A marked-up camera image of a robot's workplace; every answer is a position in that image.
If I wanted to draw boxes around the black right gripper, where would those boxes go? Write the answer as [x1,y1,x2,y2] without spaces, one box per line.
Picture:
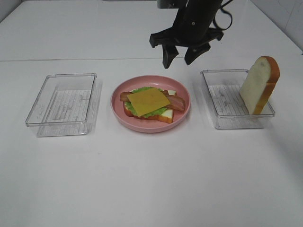
[150,7,223,69]

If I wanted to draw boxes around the bacon strip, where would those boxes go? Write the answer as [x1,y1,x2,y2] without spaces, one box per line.
[165,95,186,112]
[120,92,132,102]

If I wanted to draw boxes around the yellow cheese slice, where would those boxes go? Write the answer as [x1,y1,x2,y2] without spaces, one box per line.
[127,87,170,116]

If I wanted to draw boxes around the bread slice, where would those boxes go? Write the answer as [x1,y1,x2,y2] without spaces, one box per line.
[123,87,174,123]
[240,56,280,115]

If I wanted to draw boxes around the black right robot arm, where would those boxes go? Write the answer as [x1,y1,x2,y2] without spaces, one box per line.
[150,0,223,69]

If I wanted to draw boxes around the right clear plastic tray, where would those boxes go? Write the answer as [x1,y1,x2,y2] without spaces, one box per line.
[201,69,275,130]

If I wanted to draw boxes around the clear plastic tray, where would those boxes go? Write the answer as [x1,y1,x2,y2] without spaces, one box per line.
[25,73,102,137]
[201,69,275,130]

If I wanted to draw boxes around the pink round plate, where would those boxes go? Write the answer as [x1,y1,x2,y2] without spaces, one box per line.
[110,75,191,133]

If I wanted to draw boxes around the left clear plastic tray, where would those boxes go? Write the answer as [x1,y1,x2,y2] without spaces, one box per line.
[25,73,102,137]

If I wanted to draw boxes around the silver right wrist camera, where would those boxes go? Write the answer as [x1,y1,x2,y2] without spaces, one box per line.
[156,0,179,9]

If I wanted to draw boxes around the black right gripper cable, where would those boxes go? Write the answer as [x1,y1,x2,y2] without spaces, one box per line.
[212,0,234,31]

